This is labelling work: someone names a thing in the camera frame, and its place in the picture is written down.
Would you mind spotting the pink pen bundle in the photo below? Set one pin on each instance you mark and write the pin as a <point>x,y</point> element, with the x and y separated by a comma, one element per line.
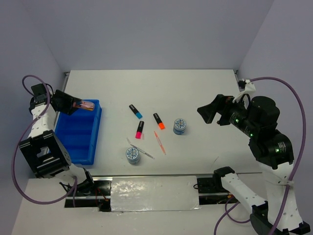
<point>87,105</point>

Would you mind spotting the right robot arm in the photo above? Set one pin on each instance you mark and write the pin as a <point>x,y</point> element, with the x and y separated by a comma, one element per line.
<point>278,214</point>

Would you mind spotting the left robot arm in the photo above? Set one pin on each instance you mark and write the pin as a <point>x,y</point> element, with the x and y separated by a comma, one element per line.
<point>42,149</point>

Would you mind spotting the grey clear pen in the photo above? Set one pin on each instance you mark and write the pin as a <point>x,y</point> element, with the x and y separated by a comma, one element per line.
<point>142,151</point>

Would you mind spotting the silver taped plate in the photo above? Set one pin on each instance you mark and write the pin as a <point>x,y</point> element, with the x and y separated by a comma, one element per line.
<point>162,193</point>

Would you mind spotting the orange-capped black highlighter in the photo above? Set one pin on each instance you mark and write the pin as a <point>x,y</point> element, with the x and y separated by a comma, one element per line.
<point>159,121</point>

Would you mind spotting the pink-capped black highlighter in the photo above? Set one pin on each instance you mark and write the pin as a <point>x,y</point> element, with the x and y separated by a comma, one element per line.
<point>139,130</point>

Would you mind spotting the orange clear pen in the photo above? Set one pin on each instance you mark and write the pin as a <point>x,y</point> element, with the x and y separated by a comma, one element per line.
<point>159,142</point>

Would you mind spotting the blue-capped black highlighter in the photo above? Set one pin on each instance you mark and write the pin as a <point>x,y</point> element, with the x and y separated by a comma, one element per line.
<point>135,111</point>

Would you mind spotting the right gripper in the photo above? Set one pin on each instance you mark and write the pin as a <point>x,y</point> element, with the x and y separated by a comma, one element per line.
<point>221,104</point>

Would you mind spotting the blue plastic bin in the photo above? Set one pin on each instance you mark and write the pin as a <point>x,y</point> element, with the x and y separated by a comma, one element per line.
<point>79,132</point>

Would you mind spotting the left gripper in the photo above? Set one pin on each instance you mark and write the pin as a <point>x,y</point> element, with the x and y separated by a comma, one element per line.
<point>69,100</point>

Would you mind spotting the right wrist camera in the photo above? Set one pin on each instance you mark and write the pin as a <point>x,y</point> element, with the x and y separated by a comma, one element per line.
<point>246,87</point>

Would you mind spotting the blue white round jar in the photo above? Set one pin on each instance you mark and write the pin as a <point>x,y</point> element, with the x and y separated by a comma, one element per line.
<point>132,155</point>

